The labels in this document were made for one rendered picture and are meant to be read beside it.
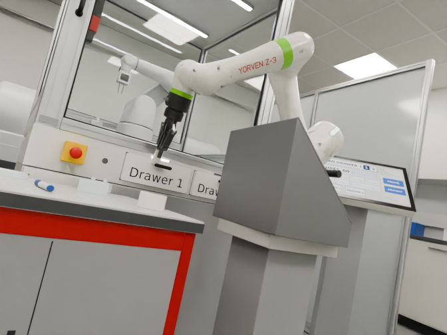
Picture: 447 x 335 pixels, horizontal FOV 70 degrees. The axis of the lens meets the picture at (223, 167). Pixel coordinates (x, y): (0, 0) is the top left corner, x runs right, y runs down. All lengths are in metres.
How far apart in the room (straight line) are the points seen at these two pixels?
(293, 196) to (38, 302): 0.61
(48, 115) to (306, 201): 0.90
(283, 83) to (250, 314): 0.91
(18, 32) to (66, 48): 3.47
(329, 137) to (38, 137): 0.99
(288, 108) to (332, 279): 0.90
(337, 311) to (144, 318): 1.20
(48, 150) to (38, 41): 3.56
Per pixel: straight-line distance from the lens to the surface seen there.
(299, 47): 1.31
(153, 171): 1.32
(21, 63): 4.67
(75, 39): 1.33
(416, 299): 3.78
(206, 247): 1.51
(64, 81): 1.28
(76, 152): 1.19
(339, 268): 1.76
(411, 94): 2.62
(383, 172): 1.86
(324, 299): 1.78
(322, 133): 1.13
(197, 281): 1.54
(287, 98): 1.38
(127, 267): 0.73
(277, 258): 0.96
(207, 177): 1.44
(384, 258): 2.43
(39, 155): 1.25
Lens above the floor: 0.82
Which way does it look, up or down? 6 degrees up
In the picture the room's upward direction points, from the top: 12 degrees clockwise
